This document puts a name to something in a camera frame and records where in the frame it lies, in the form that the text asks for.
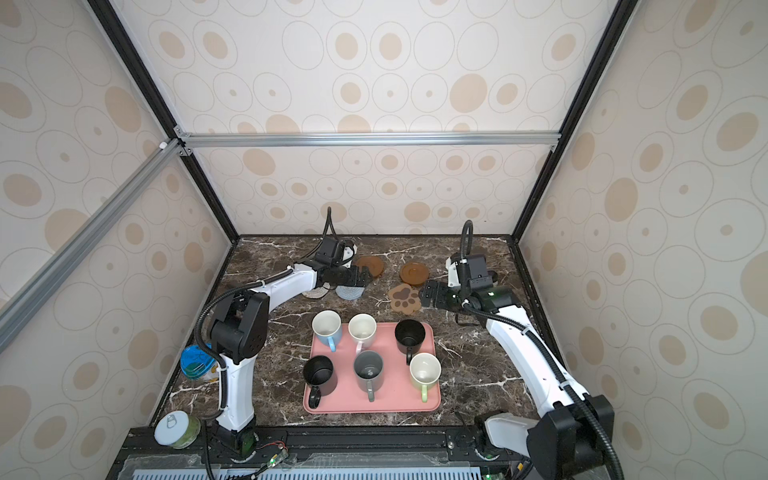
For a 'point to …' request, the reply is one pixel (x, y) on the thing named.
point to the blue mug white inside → (327, 328)
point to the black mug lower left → (319, 374)
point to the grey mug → (369, 370)
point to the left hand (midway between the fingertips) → (369, 270)
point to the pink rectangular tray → (396, 395)
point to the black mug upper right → (409, 335)
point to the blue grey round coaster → (349, 292)
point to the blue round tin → (196, 361)
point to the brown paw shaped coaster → (404, 298)
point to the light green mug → (425, 370)
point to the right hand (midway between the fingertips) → (435, 295)
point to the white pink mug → (362, 328)
